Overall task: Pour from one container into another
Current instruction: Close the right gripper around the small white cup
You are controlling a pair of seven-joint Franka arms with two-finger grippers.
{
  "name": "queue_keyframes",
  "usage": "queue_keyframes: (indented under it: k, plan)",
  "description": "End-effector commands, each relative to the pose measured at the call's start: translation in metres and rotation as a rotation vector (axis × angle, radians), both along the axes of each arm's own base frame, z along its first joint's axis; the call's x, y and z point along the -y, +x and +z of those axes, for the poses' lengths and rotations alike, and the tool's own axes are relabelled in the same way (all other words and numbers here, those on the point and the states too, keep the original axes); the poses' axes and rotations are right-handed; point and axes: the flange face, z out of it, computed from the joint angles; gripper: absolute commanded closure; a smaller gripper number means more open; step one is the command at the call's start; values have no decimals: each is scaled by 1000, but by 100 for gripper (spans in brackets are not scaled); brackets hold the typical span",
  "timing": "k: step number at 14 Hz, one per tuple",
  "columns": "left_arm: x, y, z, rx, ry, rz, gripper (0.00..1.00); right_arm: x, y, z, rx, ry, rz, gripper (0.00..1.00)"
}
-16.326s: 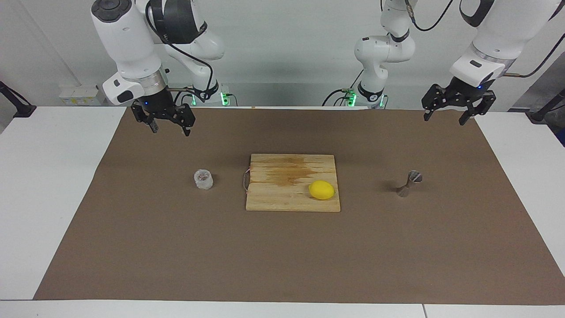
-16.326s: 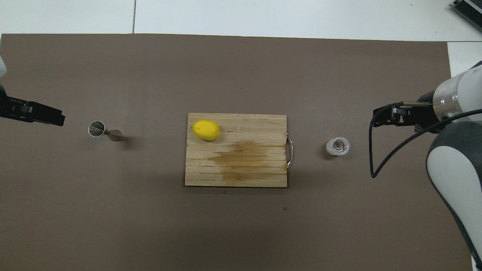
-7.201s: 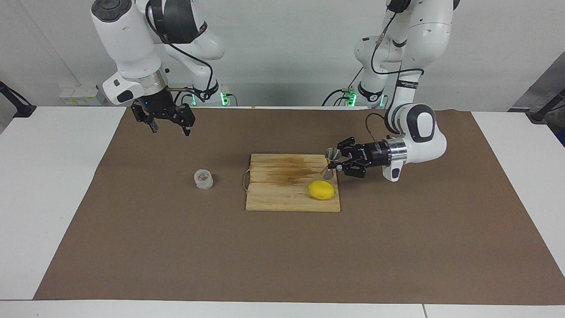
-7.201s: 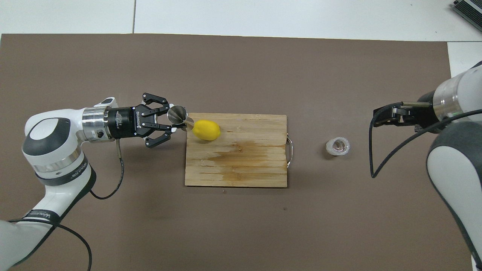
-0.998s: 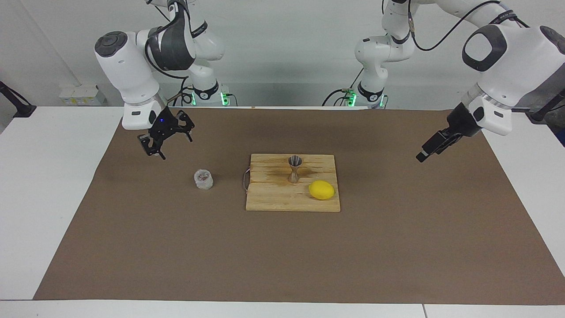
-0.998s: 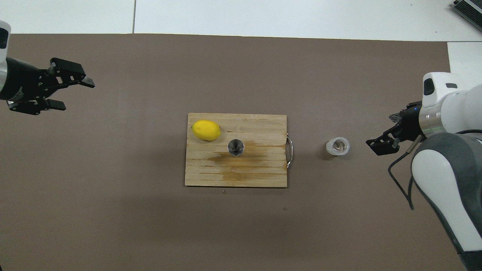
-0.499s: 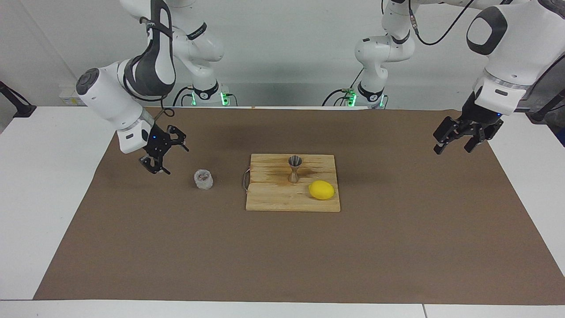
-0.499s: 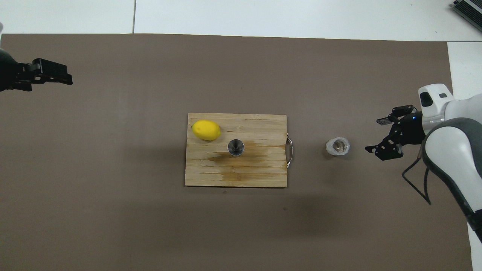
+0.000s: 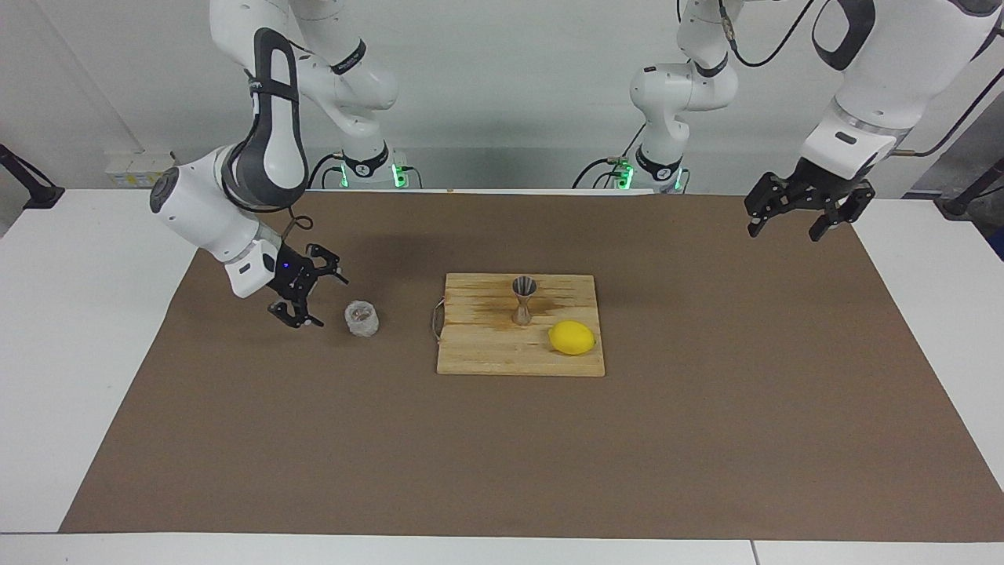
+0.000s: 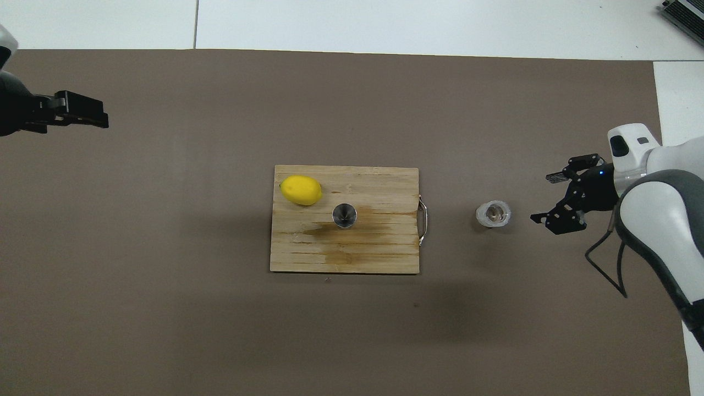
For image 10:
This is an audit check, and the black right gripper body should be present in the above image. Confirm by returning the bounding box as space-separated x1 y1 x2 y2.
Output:
572 164 619 214

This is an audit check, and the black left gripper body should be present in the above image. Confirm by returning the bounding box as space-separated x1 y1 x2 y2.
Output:
0 70 40 137

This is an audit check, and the small clear glass cup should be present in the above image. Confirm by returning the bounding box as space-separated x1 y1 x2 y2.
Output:
475 200 512 228

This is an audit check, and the steel double jigger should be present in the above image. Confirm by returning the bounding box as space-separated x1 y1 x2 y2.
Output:
332 203 358 229

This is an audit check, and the brown table mat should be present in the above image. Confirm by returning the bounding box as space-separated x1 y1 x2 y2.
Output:
0 48 691 396

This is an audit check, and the wooden cutting board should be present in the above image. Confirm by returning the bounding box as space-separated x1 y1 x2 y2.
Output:
269 165 429 275

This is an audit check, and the grey ribbed metal device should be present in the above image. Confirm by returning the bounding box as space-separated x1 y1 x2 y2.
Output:
660 0 704 40

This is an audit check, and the yellow lemon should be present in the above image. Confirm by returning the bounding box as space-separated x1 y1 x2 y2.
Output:
279 175 323 207

